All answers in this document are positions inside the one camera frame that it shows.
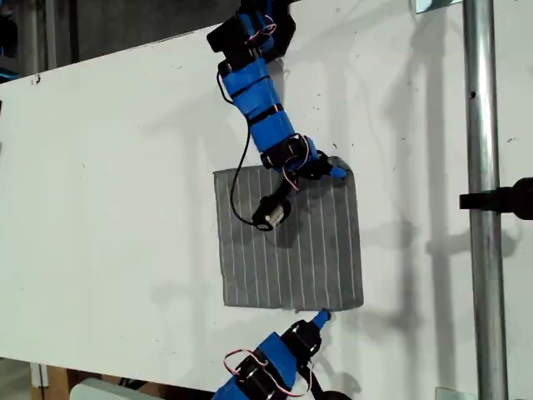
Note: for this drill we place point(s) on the grey striped towel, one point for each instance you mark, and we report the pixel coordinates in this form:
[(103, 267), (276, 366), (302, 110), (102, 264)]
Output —
[(291, 250)]

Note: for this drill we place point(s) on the black clamp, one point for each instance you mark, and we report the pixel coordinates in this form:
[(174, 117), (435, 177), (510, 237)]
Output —
[(499, 200)]

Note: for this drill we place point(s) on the white plastic container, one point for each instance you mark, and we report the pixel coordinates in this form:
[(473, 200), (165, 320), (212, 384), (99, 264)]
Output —
[(108, 391)]

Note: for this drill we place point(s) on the wooden table leg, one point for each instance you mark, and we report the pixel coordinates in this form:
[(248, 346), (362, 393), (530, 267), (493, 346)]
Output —
[(52, 381)]

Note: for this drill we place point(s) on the camera black stalk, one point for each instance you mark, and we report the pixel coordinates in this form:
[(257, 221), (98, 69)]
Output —
[(316, 379), (285, 187)]

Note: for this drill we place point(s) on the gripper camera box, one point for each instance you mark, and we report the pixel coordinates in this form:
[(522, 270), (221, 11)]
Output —
[(272, 214), (335, 396)]

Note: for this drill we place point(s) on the steel post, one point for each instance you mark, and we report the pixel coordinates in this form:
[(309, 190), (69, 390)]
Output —
[(483, 208)]

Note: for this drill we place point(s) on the metal table bracket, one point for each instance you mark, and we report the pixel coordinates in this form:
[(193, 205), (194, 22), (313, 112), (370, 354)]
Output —
[(433, 5)]

